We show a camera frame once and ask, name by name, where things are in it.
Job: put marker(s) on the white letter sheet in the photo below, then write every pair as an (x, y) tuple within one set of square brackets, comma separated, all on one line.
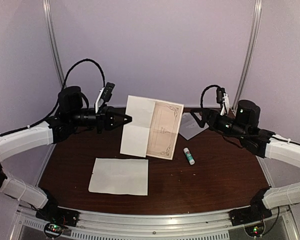
[(154, 128)]

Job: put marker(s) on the front aluminium rail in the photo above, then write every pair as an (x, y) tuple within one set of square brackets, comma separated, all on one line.
[(211, 225)]

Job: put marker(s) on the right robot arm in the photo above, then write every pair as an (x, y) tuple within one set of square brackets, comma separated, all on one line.
[(262, 143)]

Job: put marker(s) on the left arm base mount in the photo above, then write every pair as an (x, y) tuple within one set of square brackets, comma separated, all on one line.
[(58, 224)]

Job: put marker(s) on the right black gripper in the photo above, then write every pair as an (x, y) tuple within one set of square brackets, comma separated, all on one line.
[(206, 113)]

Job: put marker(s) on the lower white paper sheet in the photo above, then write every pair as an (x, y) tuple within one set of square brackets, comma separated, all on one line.
[(120, 176)]

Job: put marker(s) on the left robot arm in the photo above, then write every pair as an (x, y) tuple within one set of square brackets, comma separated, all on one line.
[(69, 116)]

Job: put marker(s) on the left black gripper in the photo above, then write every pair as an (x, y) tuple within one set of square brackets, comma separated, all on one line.
[(104, 119)]

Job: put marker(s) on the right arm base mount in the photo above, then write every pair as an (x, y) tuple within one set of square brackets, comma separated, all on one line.
[(253, 221)]

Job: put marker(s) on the white green glue stick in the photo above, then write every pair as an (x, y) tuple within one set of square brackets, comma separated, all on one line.
[(189, 156)]

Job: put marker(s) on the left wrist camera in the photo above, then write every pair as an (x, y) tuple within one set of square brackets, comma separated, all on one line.
[(104, 96)]

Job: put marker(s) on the aluminium frame post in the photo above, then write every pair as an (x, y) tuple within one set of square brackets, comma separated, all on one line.
[(47, 11), (253, 36)]

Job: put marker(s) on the grey envelope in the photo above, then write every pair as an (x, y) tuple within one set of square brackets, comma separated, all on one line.
[(189, 128)]

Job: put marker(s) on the left aluminium frame post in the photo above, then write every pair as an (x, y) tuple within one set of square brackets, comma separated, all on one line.
[(47, 11)]

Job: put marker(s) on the right aluminium frame post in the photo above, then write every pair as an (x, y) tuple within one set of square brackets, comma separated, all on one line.
[(253, 36)]

